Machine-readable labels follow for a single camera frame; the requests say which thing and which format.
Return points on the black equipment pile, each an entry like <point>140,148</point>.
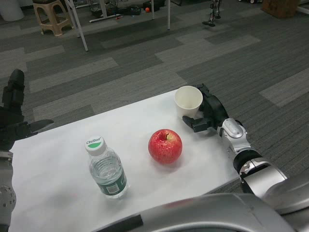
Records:
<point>130,11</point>

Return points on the beige plastic stool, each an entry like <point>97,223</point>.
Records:
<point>48,23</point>

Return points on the white round planter pot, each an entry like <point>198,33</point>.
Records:
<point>10,9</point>

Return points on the humanoid robot legs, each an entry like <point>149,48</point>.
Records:
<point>212,17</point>

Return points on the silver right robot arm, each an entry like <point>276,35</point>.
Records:
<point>265,183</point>

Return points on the white paper cup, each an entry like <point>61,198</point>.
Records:
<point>187,106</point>

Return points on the brown cardboard box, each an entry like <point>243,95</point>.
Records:
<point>280,8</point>

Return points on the black bag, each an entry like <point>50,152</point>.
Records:
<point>157,6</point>

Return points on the red apple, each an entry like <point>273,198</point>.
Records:
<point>165,149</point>

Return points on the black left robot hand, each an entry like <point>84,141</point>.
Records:
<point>12,125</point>

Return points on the clear water bottle white cap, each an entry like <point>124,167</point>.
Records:
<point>108,174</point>

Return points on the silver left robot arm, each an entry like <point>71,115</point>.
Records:
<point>6,188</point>

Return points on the silver robot chest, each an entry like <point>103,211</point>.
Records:
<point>205,212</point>

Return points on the white desk pedestal leg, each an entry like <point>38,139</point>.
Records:
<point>103,9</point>

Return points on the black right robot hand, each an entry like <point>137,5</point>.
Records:
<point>214,111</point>

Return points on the white desk with legs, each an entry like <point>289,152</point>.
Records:
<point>82,36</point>

